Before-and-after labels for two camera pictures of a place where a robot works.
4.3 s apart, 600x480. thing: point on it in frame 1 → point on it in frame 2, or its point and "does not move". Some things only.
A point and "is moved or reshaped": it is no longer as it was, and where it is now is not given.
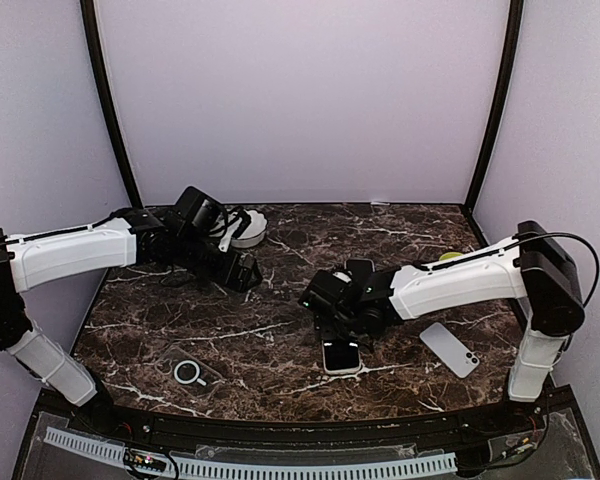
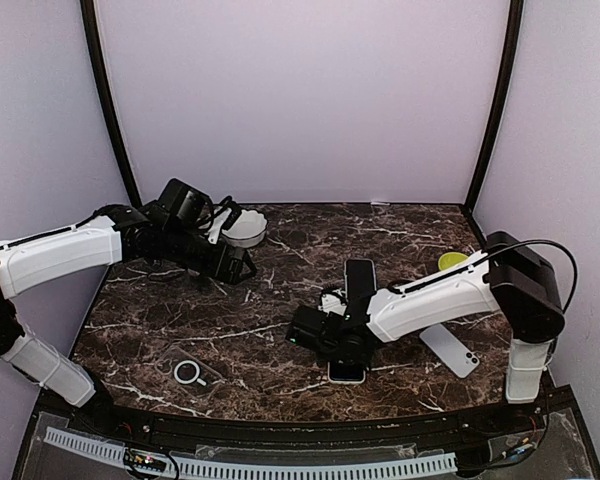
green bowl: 450,256 does not move
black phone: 341,354 is moved or reshaped
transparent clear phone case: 188,372 does not move
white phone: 461,359 does not move
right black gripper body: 336,329 → 333,356
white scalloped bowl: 253,233 does not move
